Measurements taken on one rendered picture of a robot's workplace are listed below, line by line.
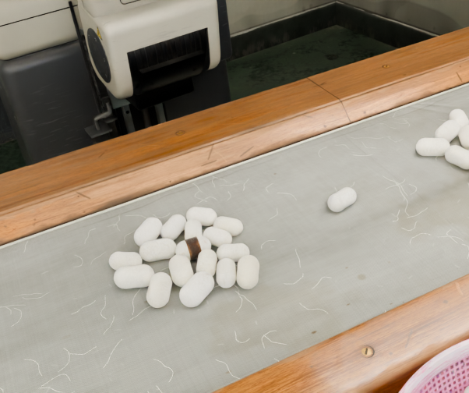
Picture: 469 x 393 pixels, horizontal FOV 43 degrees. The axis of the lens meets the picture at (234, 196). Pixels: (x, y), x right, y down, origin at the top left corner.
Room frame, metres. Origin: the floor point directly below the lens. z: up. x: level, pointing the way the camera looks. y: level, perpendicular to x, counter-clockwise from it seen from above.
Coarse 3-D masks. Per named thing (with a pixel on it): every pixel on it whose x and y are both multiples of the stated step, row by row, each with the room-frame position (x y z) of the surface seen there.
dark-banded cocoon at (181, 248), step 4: (200, 236) 0.46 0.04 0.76; (184, 240) 0.45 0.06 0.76; (200, 240) 0.45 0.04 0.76; (204, 240) 0.45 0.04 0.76; (208, 240) 0.45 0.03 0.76; (180, 244) 0.45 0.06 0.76; (184, 244) 0.45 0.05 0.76; (200, 244) 0.45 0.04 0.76; (204, 244) 0.45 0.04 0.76; (208, 244) 0.45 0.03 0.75; (176, 248) 0.45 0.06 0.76; (180, 248) 0.44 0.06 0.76; (184, 248) 0.44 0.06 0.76; (204, 248) 0.44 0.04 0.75; (208, 248) 0.45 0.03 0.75; (176, 252) 0.44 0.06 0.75; (180, 252) 0.44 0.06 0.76; (184, 252) 0.44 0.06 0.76; (188, 252) 0.44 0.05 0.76; (188, 256) 0.44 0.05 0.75
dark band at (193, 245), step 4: (188, 240) 0.45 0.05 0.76; (192, 240) 0.45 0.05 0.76; (196, 240) 0.45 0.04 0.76; (188, 244) 0.45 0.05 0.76; (192, 244) 0.45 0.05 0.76; (196, 244) 0.45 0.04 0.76; (188, 248) 0.44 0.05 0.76; (192, 248) 0.44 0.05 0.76; (196, 248) 0.44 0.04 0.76; (200, 248) 0.44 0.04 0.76; (192, 252) 0.44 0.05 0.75; (196, 252) 0.44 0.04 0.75; (192, 256) 0.44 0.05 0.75; (196, 256) 0.44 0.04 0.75
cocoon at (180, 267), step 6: (174, 258) 0.43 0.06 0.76; (180, 258) 0.43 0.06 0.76; (186, 258) 0.43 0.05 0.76; (174, 264) 0.42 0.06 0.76; (180, 264) 0.42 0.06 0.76; (186, 264) 0.42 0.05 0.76; (174, 270) 0.41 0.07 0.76; (180, 270) 0.41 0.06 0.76; (186, 270) 0.41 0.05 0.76; (174, 276) 0.41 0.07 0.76; (180, 276) 0.41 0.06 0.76; (186, 276) 0.41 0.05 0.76; (174, 282) 0.41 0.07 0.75; (180, 282) 0.40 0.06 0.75
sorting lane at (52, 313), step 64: (384, 128) 0.64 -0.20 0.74; (192, 192) 0.56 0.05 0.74; (256, 192) 0.55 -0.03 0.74; (320, 192) 0.53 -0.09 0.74; (384, 192) 0.51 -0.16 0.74; (448, 192) 0.50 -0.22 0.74; (0, 256) 0.50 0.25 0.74; (64, 256) 0.48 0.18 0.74; (256, 256) 0.44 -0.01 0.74; (320, 256) 0.42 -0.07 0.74; (384, 256) 0.41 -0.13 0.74; (448, 256) 0.40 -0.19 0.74; (0, 320) 0.40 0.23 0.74; (64, 320) 0.39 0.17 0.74; (128, 320) 0.38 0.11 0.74; (192, 320) 0.37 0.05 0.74; (256, 320) 0.35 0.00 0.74; (320, 320) 0.34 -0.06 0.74; (0, 384) 0.32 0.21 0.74; (64, 384) 0.32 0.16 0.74; (128, 384) 0.31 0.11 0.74; (192, 384) 0.30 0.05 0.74
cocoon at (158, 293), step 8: (160, 272) 0.41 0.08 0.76; (152, 280) 0.40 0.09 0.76; (160, 280) 0.40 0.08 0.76; (168, 280) 0.40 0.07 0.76; (152, 288) 0.39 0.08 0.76; (160, 288) 0.39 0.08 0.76; (168, 288) 0.40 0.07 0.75; (152, 296) 0.38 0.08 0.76; (160, 296) 0.38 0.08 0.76; (168, 296) 0.39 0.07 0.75; (152, 304) 0.38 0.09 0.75; (160, 304) 0.38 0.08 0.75
